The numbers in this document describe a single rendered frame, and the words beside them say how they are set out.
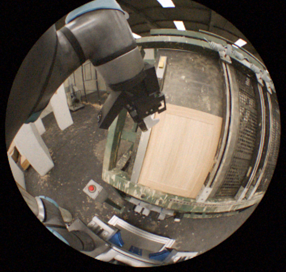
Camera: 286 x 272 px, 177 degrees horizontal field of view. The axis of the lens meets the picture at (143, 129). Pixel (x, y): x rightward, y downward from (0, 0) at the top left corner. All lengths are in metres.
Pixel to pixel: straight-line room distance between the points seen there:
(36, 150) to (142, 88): 2.38
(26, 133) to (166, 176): 2.38
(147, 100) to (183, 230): 1.66
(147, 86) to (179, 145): 0.46
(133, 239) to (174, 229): 0.60
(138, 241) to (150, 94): 1.40
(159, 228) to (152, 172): 1.11
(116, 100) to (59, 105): 3.61
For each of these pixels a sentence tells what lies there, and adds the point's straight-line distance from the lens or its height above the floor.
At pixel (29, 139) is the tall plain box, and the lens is 2.34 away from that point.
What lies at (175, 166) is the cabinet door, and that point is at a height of 1.06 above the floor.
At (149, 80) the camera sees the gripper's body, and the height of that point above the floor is 1.53.
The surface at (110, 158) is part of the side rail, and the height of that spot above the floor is 1.00.
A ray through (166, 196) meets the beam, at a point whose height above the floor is 0.90.
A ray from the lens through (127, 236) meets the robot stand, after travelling 1.38.
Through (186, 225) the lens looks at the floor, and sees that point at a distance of 1.69.
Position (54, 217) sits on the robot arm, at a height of 1.23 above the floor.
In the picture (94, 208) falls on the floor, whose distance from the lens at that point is 1.73.
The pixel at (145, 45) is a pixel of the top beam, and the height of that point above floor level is 1.81.
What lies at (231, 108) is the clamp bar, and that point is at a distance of 0.66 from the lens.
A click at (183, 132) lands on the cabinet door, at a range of 0.58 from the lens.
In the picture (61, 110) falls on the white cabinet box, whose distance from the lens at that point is 3.81.
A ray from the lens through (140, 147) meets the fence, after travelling 0.60.
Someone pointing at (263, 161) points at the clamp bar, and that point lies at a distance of 1.07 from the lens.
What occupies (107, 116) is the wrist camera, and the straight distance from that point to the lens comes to 0.20.
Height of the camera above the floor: 1.55
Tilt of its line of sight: 35 degrees down
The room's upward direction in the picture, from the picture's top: straight up
